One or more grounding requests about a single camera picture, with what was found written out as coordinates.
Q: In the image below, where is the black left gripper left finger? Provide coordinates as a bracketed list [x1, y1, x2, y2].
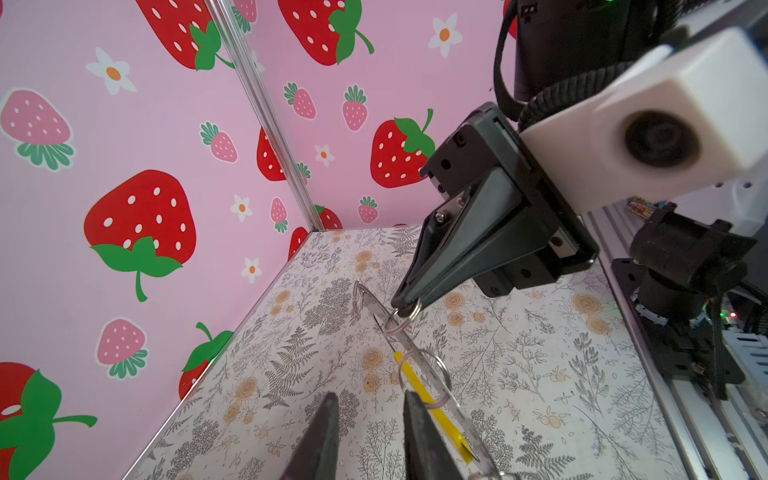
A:
[280, 392, 340, 480]

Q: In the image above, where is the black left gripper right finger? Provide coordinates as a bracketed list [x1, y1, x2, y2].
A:
[403, 391, 462, 480]

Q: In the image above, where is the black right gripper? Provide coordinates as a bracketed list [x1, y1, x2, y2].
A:
[391, 102, 599, 309]

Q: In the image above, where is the metal keyring with yellow tag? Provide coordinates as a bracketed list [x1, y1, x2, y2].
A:
[353, 281, 507, 479]

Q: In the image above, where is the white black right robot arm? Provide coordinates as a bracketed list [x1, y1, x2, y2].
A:
[391, 1, 767, 317]

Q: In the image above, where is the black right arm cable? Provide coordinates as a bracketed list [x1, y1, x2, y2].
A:
[493, 0, 685, 130]

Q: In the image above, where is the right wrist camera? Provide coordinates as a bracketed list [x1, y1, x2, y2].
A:
[521, 28, 767, 214]

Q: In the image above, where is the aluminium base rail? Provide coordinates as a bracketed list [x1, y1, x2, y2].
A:
[584, 204, 767, 479]

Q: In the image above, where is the aluminium corner post right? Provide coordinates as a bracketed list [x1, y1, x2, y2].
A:
[206, 0, 325, 231]

